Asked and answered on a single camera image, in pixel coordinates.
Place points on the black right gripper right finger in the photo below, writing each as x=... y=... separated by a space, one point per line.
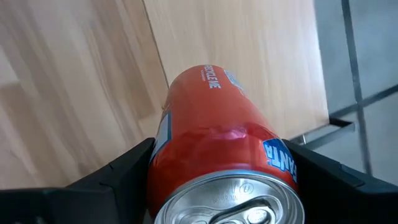
x=342 y=199

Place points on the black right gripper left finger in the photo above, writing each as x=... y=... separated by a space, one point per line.
x=93 y=199

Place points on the red Fanta soda can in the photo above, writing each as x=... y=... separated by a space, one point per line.
x=211 y=124

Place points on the wooden shelf with black frame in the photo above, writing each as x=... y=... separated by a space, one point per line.
x=248 y=46

